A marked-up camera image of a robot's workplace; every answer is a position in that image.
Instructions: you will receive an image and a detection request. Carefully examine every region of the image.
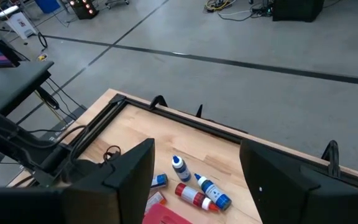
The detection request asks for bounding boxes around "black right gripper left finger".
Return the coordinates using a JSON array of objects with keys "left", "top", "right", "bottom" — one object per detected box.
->
[{"left": 62, "top": 138, "right": 156, "bottom": 224}]

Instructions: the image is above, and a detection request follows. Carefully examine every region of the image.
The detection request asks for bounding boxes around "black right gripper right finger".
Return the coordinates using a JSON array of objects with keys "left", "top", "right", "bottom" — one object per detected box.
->
[{"left": 240, "top": 139, "right": 358, "bottom": 224}]

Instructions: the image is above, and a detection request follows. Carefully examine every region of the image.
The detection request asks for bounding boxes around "dark red dropper bottle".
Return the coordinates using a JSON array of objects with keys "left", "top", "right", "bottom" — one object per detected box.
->
[{"left": 175, "top": 182, "right": 220, "bottom": 213}]

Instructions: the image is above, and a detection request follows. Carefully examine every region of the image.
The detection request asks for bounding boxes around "black box with LED lights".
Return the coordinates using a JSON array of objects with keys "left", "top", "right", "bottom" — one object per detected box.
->
[{"left": 68, "top": 0, "right": 100, "bottom": 20}]

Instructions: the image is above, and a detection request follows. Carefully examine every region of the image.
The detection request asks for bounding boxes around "blue plastic bin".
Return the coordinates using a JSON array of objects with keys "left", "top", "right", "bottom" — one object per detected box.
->
[{"left": 35, "top": 0, "right": 61, "bottom": 14}]

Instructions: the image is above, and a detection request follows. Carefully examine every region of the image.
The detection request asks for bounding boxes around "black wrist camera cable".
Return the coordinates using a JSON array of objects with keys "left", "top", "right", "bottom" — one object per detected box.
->
[{"left": 103, "top": 145, "right": 122, "bottom": 162}]

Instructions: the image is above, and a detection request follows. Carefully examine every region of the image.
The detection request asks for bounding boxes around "grey side desk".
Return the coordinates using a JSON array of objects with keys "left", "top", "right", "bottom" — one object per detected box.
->
[{"left": 0, "top": 60, "right": 55, "bottom": 118}]

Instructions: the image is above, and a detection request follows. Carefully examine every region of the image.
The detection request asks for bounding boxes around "yellow cable bundle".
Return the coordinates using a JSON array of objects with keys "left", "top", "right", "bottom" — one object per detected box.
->
[{"left": 204, "top": 0, "right": 232, "bottom": 12}]

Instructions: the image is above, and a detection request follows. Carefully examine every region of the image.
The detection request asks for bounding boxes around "blue dropper bottle white label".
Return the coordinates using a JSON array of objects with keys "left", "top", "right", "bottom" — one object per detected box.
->
[
  {"left": 150, "top": 173, "right": 169, "bottom": 190},
  {"left": 193, "top": 173, "right": 232, "bottom": 212},
  {"left": 171, "top": 154, "right": 192, "bottom": 183}
]

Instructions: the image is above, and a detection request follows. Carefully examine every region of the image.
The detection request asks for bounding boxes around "black hook-shaped frame clamp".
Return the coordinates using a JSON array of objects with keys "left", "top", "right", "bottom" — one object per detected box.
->
[
  {"left": 149, "top": 95, "right": 168, "bottom": 110},
  {"left": 321, "top": 139, "right": 341, "bottom": 178}
]

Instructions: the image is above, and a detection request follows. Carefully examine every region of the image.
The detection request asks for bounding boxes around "pink translucent plastic bin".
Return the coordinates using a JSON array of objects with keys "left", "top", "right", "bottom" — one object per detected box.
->
[{"left": 141, "top": 203, "right": 194, "bottom": 224}]

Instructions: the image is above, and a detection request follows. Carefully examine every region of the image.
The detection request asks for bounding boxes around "large black floor box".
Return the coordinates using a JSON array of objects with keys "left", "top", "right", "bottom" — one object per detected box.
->
[{"left": 272, "top": 0, "right": 325, "bottom": 22}]

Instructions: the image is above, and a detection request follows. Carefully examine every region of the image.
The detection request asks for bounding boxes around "black metal table frame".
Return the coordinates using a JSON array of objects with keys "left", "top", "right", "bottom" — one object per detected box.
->
[{"left": 59, "top": 93, "right": 358, "bottom": 192}]

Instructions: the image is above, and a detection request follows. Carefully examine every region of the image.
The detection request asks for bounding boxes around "white floor cabinet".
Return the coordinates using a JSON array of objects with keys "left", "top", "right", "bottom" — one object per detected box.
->
[{"left": 0, "top": 5, "right": 39, "bottom": 40}]

